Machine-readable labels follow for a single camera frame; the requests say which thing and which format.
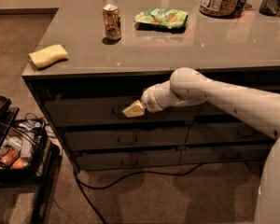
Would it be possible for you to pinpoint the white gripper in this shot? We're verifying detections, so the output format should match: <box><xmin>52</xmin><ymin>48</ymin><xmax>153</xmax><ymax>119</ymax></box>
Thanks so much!
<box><xmin>122</xmin><ymin>81</ymin><xmax>179</xmax><ymax>118</ymax></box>

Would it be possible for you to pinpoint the grey drawer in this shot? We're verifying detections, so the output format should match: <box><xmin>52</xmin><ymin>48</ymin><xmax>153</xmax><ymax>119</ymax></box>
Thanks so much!
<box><xmin>186</xmin><ymin>122</ymin><xmax>270</xmax><ymax>145</ymax></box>
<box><xmin>76</xmin><ymin>149</ymin><xmax>181</xmax><ymax>171</ymax></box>
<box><xmin>179</xmin><ymin>144</ymin><xmax>270</xmax><ymax>164</ymax></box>
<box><xmin>64</xmin><ymin>127</ymin><xmax>188</xmax><ymax>151</ymax></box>
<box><xmin>45</xmin><ymin>96</ymin><xmax>222</xmax><ymax>127</ymax></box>

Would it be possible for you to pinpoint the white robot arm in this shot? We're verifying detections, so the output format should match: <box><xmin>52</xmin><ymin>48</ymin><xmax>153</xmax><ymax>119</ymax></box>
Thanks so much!
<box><xmin>123</xmin><ymin>68</ymin><xmax>280</xmax><ymax>224</ymax></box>

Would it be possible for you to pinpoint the grey drawer cabinet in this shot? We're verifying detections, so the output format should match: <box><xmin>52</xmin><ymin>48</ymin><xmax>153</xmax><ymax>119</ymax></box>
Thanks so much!
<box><xmin>22</xmin><ymin>0</ymin><xmax>280</xmax><ymax>171</ymax></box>

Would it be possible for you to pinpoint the orange soda can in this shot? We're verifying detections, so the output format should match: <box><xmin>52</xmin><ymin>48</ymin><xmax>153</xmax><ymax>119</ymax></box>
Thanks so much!
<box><xmin>103</xmin><ymin>4</ymin><xmax>121</xmax><ymax>40</ymax></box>

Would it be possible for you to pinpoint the green chip bag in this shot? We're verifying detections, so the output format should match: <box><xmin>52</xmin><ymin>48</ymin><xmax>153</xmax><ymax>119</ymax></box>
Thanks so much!
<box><xmin>134</xmin><ymin>8</ymin><xmax>188</xmax><ymax>29</ymax></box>

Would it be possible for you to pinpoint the yellow sponge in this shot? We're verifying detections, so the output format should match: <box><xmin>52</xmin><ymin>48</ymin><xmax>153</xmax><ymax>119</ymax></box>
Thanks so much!
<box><xmin>29</xmin><ymin>44</ymin><xmax>68</xmax><ymax>69</ymax></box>

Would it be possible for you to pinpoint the black cart with clutter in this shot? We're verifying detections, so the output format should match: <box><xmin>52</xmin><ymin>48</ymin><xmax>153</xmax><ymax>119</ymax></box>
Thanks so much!
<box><xmin>0</xmin><ymin>96</ymin><xmax>60</xmax><ymax>224</ymax></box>

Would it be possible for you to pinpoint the large nut jar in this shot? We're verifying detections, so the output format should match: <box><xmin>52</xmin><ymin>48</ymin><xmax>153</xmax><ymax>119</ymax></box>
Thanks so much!
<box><xmin>199</xmin><ymin>0</ymin><xmax>243</xmax><ymax>18</ymax></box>

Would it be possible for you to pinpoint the black floor cable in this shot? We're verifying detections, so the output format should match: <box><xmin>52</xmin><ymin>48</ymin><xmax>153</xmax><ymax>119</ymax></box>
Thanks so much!
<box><xmin>72</xmin><ymin>162</ymin><xmax>206</xmax><ymax>224</ymax></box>

